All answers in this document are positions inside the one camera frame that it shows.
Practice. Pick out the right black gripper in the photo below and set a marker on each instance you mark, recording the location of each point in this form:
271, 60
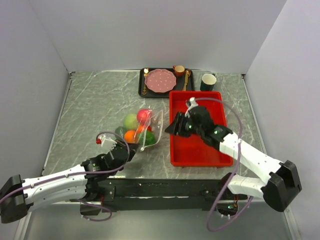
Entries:
174, 128

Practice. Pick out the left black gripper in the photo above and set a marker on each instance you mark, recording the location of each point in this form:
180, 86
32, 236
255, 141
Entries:
133, 148

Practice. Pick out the green bell pepper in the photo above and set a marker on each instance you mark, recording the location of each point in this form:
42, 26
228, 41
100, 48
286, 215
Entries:
146, 138

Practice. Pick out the clear zip top bag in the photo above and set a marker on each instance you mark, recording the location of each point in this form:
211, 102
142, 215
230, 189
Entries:
156, 122

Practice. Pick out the orange tangerine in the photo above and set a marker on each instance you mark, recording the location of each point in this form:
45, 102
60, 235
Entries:
130, 136

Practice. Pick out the red yellow peach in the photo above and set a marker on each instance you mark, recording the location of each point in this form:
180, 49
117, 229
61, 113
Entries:
143, 127

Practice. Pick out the green avocado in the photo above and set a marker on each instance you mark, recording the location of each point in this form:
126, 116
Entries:
120, 130

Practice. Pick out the red apple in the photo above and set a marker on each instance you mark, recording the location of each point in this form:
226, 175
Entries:
143, 115

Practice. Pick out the light green cabbage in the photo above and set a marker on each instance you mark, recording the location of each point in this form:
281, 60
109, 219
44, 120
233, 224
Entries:
130, 121

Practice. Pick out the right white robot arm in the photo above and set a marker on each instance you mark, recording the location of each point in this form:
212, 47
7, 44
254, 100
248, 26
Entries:
276, 182

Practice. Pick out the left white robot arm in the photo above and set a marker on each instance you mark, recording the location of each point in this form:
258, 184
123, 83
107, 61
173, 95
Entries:
20, 196

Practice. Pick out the red plastic bin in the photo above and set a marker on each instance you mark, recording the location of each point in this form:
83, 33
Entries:
192, 151

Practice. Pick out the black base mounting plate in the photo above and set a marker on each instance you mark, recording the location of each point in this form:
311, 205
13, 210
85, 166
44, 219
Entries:
130, 194

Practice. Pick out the pink dotted plate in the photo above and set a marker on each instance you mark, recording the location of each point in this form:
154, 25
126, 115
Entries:
160, 80

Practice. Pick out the gold spoon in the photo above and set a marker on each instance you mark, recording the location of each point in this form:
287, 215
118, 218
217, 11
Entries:
188, 73

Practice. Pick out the dark green paper cup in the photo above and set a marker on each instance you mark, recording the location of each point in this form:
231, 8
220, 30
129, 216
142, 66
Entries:
208, 82

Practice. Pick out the orange ceramic cup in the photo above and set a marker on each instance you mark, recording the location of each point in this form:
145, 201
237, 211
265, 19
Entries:
179, 70

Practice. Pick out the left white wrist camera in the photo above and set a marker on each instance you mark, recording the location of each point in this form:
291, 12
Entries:
106, 143

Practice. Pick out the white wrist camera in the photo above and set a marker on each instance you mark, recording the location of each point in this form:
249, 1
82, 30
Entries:
191, 103
106, 143

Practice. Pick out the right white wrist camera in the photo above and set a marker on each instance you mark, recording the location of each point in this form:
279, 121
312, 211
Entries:
191, 103

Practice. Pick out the aluminium frame rail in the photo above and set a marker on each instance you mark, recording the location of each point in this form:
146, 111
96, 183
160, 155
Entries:
62, 201

